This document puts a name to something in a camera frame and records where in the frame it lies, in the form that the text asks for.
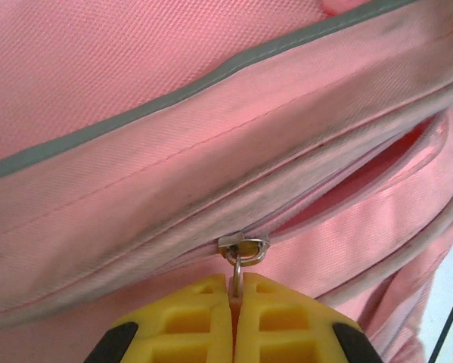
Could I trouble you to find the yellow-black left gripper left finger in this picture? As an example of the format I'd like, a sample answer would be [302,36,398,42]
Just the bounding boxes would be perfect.
[89,273,234,363]

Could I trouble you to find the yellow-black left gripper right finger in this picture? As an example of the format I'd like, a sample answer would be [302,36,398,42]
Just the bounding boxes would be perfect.
[235,271,379,363]

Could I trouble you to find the pink backpack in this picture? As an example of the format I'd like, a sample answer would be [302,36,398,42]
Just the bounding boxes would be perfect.
[0,0,453,363]

